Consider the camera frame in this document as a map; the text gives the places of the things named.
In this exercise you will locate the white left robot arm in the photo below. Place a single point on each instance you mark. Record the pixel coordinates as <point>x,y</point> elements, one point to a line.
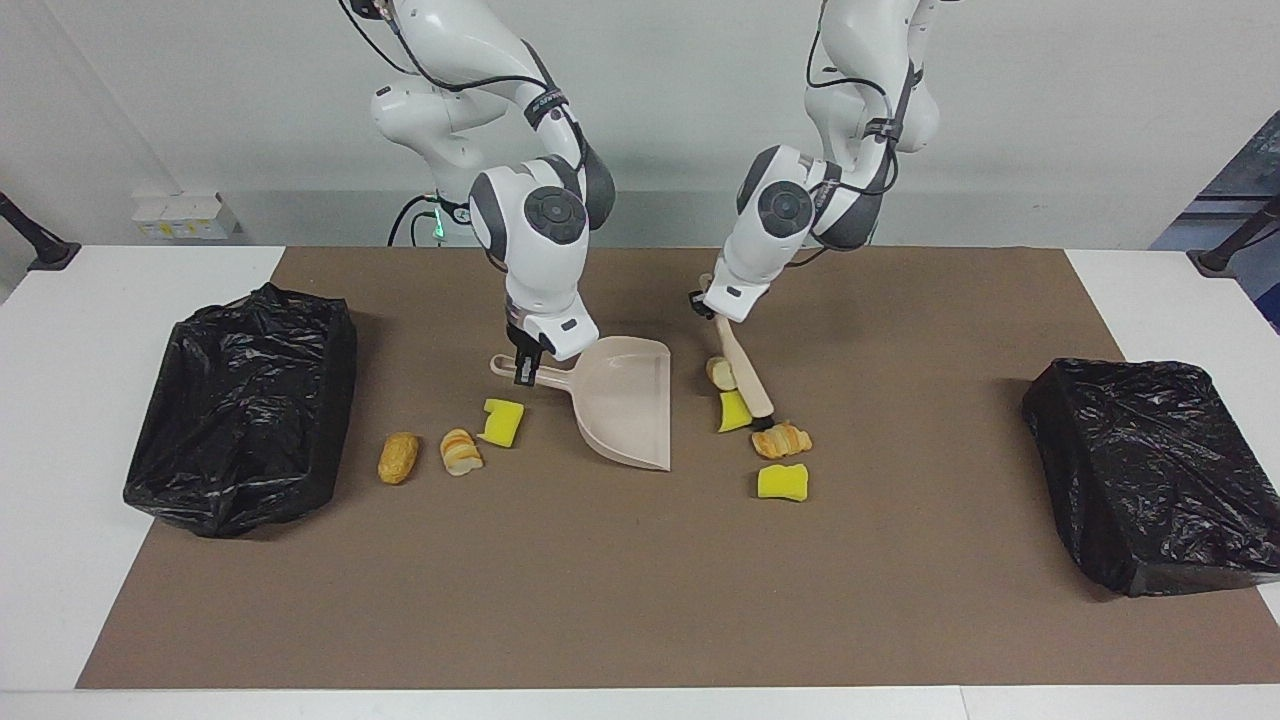
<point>770,230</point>

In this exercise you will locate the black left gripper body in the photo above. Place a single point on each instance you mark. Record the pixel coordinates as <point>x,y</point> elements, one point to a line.
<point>701,304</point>

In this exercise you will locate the beige plastic dustpan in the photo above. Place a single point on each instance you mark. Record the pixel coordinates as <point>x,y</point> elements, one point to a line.
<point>625,400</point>

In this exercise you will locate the brown oval bun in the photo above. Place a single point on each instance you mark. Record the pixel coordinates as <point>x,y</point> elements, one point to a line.
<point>398,458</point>

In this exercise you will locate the black pole stand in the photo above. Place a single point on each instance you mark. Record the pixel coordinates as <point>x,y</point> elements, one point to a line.
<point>45,250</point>
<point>1215,262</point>

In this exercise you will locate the black bag lined bin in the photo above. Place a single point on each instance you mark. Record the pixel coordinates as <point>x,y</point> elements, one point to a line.
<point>1150,470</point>
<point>240,420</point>

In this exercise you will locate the yellow sponge piece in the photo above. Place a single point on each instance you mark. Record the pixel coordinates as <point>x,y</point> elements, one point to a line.
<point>783,483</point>
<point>500,422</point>
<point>733,412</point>

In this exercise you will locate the orange striped bread roll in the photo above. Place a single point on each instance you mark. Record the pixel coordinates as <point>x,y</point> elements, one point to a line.
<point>460,452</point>
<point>783,442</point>

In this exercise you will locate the pale striped bread roll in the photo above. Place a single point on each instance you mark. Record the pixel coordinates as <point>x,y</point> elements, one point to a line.
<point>719,374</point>

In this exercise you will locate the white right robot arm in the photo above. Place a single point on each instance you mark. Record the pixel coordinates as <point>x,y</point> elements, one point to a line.
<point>540,260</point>

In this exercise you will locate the beige hand brush black bristles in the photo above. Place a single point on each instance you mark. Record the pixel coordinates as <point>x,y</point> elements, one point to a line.
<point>745,370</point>

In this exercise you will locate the dark blue partition panel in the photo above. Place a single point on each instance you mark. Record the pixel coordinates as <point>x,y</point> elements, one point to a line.
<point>1250,170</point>

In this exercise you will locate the white wall box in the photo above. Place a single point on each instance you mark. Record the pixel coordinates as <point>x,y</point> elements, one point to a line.
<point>185,215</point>

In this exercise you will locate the brown paper table mat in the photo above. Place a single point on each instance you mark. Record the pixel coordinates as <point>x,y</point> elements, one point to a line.
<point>600,600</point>

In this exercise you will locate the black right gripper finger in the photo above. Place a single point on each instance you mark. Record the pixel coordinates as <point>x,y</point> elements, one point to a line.
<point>527,372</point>

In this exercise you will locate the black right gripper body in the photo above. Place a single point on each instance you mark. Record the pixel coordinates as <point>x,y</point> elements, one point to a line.
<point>524,345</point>

